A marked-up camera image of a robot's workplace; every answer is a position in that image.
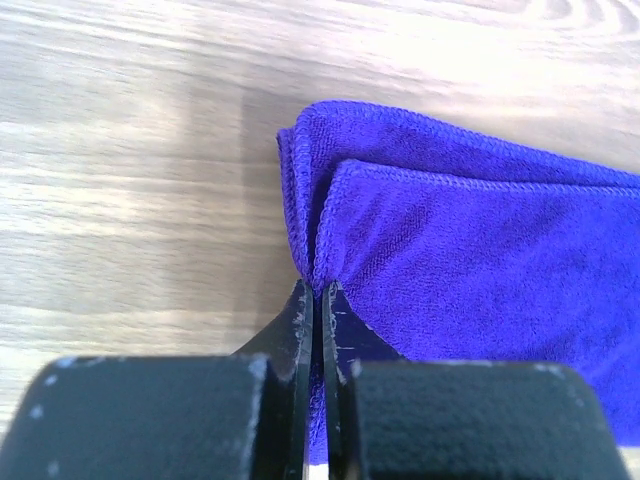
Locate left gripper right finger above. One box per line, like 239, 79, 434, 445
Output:
321, 283, 629, 479

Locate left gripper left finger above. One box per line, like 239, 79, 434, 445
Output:
1, 282, 313, 479

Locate purple towel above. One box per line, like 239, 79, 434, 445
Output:
277, 101, 639, 447

